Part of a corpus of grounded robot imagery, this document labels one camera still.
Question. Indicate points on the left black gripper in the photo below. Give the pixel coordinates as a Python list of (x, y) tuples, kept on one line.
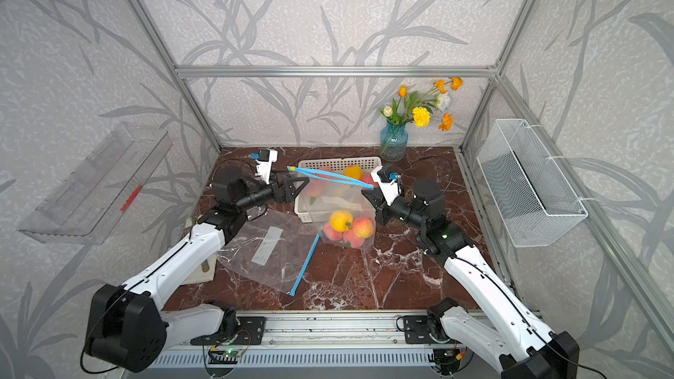
[(281, 195)]

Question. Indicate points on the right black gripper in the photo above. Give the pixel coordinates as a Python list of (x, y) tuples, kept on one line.
[(380, 206)]

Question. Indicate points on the white plastic fruit basket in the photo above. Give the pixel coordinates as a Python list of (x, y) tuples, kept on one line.
[(337, 165)]

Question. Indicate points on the clear zip-top bag blue zipper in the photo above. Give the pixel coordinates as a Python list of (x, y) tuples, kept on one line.
[(328, 192)]

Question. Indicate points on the pink peach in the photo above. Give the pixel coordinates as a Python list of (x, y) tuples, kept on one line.
[(363, 228), (352, 240), (331, 234)]

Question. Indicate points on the yellow peach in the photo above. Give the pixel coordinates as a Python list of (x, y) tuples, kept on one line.
[(341, 221), (354, 172)]

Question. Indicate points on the pink peach bottom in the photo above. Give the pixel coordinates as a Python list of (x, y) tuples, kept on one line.
[(352, 240)]

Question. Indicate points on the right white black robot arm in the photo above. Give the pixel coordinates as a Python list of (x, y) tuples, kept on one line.
[(515, 342)]

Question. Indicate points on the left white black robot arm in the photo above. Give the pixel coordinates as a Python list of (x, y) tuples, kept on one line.
[(127, 325)]

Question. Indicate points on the blue glass vase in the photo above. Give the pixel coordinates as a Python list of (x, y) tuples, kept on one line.
[(393, 142)]

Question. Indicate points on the orange yellow artificial flowers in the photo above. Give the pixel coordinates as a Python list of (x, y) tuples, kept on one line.
[(418, 107)]

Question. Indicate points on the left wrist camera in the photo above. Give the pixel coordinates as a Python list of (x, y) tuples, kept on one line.
[(264, 159)]

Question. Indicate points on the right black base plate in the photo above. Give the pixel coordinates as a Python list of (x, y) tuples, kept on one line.
[(422, 330)]

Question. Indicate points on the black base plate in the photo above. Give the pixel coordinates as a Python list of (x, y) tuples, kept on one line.
[(242, 331), (422, 330)]

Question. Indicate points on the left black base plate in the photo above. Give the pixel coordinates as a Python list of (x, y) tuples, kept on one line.
[(242, 331)]

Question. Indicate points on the white wire mesh basket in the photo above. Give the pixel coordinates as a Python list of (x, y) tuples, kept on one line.
[(534, 198)]

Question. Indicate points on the clear plastic wall shelf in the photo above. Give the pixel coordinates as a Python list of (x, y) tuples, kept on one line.
[(86, 207)]

